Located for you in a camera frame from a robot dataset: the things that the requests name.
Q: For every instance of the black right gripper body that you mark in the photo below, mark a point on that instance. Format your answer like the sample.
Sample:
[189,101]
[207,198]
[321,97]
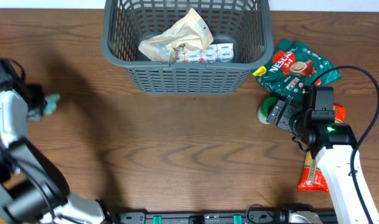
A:
[286,115]

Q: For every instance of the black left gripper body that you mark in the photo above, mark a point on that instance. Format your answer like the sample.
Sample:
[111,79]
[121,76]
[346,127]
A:
[38,102]

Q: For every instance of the green lidded jar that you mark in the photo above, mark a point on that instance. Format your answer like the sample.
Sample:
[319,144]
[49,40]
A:
[262,112]

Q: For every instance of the pale green tissue packet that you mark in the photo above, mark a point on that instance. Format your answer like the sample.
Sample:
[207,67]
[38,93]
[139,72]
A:
[43,106]

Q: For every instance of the green Nescafe coffee bag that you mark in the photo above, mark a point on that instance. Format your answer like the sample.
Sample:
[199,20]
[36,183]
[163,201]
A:
[294,65]

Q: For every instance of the red spaghetti packet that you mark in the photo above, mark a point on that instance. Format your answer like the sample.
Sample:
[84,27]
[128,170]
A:
[312,178]

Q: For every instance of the white Kleenex tissue multipack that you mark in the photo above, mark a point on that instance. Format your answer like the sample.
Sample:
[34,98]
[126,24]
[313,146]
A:
[212,54]

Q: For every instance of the beige paper pouch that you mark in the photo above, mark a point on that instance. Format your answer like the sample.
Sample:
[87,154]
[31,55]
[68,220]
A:
[190,32]

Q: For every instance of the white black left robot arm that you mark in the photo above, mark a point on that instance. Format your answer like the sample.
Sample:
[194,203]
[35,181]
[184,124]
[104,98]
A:
[32,189]

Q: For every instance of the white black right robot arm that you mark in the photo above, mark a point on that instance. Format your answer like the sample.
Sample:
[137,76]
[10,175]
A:
[332,146]

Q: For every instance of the grey plastic lattice basket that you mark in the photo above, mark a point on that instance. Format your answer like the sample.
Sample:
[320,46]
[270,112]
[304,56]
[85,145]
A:
[246,24]

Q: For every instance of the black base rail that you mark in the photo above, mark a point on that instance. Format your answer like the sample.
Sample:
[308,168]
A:
[256,213]

